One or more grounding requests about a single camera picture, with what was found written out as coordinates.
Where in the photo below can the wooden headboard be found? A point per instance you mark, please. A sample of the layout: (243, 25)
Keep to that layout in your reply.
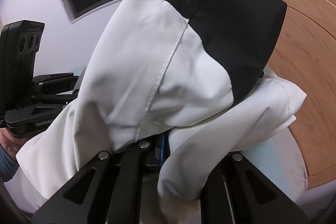
(309, 69)

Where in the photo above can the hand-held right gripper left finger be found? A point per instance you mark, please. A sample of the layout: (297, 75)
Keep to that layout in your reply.
(126, 174)

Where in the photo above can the person's left hand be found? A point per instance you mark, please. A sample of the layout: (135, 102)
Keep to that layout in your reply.
(8, 142)

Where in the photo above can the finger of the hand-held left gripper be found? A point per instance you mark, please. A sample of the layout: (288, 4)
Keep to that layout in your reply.
(52, 87)

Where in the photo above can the white and black jacket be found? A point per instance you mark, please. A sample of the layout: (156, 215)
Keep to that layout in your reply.
(157, 56)

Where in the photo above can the bed with striped sheet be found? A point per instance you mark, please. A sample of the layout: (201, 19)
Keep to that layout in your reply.
(275, 161)

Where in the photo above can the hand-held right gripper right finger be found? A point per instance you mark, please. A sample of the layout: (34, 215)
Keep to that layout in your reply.
(236, 187)

